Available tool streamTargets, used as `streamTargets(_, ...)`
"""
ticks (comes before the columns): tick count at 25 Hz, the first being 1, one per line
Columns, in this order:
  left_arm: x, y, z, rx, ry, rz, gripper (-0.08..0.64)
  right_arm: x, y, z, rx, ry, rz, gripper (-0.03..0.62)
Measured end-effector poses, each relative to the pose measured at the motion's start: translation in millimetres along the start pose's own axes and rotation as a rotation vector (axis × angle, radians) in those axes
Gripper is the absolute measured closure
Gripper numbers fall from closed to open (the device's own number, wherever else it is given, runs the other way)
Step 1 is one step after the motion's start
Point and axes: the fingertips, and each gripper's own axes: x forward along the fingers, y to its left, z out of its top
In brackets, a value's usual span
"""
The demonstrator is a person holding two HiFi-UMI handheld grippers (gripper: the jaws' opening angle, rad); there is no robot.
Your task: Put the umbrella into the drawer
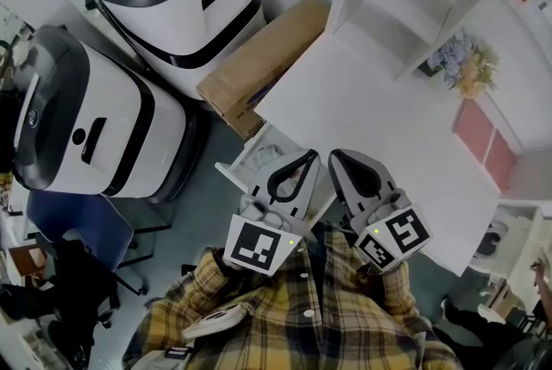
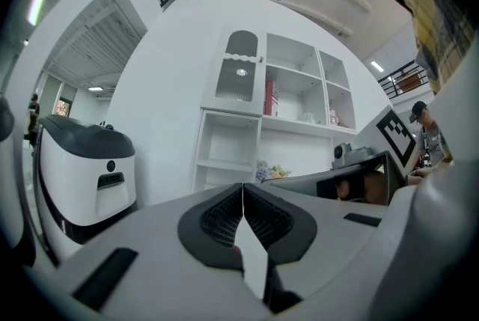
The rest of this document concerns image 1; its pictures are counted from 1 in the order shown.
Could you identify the person's left forearm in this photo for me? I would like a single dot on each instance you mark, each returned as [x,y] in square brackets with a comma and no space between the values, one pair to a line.
[211,277]

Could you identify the brown cardboard box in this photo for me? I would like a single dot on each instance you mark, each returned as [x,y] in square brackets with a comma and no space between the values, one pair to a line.
[259,62]

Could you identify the black office chair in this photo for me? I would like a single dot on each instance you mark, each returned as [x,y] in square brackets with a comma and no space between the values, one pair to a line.
[73,295]

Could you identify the person's yellow plaid shirt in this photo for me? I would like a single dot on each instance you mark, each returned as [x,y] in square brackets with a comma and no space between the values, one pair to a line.
[302,325]

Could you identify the white drawer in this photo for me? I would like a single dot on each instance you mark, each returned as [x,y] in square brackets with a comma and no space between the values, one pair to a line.
[239,172]

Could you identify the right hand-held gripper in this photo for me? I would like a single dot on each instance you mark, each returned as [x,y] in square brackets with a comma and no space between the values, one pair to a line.
[405,230]

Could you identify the blue chair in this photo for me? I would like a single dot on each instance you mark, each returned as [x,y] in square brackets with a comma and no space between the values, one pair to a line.
[82,221]

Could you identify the brown wooden table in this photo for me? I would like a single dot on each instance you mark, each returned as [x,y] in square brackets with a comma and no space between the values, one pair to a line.
[28,262]

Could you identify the person's right forearm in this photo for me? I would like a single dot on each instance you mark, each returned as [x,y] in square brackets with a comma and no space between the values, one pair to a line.
[397,299]

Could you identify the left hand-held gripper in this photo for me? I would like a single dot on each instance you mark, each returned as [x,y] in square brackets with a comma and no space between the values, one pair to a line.
[254,247]

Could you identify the black white chest clip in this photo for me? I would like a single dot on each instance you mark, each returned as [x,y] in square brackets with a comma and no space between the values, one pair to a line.
[179,352]

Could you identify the potted flower bouquet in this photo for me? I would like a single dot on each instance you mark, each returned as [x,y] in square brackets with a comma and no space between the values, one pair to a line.
[466,62]

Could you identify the large white black robot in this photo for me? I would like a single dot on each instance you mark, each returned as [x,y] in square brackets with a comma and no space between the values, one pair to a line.
[181,14]
[121,131]

